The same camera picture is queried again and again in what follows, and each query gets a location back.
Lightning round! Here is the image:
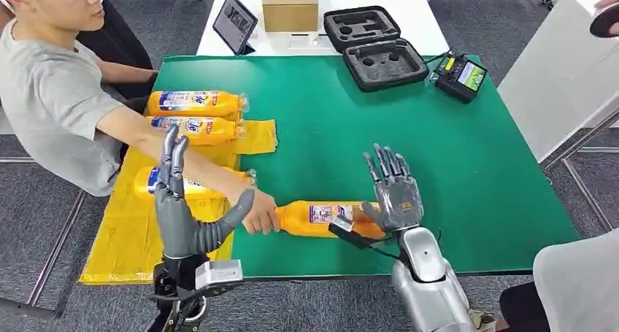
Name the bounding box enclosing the clear acrylic stand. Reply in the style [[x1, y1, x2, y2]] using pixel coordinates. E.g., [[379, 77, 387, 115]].
[[288, 31, 323, 50]]

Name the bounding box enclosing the black controller cable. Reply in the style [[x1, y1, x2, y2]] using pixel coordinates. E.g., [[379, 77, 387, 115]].
[[425, 49, 453, 66]]

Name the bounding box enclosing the grey metal table leg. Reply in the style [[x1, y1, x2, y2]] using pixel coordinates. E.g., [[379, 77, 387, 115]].
[[24, 192, 88, 316]]

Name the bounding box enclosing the black remote controller with screen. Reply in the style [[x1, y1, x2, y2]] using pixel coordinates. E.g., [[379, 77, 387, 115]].
[[434, 53, 488, 105]]

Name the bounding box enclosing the white side table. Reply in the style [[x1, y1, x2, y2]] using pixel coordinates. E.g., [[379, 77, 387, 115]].
[[496, 0, 619, 164]]

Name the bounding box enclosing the person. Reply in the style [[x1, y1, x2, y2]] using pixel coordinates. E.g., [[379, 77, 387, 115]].
[[77, 0, 158, 114], [471, 228, 619, 332], [0, 0, 282, 236]]

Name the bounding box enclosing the green table mat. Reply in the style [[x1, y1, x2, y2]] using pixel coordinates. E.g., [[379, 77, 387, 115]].
[[153, 54, 580, 279]]

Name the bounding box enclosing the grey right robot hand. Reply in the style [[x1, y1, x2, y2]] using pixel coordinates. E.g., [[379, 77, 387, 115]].
[[361, 143, 425, 233]]

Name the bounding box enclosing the open black foam case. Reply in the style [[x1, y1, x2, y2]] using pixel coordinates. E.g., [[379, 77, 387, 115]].
[[323, 6, 431, 93]]

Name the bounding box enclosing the black tablet on stand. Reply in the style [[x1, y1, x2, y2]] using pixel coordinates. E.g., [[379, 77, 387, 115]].
[[212, 0, 258, 57]]

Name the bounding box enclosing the orange drink bottle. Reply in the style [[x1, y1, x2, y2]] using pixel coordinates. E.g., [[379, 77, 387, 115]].
[[133, 165, 258, 201], [146, 90, 248, 118], [145, 116, 247, 147], [274, 200, 386, 240]]

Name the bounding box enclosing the black round object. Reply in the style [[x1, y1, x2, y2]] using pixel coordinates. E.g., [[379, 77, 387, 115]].
[[589, 3, 619, 39]]

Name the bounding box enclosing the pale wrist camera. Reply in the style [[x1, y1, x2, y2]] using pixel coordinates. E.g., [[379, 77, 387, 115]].
[[328, 215, 374, 250], [194, 259, 245, 290]]

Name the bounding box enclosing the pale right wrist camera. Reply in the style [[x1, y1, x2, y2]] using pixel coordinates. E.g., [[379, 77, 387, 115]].
[[328, 215, 374, 250]]

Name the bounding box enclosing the grey metal floor bar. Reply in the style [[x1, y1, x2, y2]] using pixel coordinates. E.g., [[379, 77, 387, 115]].
[[561, 158, 616, 232]]

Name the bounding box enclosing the brown cardboard box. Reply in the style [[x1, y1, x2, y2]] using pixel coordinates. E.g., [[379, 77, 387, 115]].
[[261, 0, 320, 34]]

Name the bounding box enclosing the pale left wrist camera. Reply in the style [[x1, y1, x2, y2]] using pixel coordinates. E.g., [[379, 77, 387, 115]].
[[194, 259, 245, 290]]

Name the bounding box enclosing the person's right hand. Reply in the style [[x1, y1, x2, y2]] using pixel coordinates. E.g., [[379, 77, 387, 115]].
[[240, 190, 283, 236]]

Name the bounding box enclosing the yellow plastic sheet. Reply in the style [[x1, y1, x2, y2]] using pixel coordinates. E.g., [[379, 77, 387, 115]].
[[78, 108, 279, 286]]

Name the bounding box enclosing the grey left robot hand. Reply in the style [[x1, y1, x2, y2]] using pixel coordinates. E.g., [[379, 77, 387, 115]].
[[153, 123, 255, 260]]

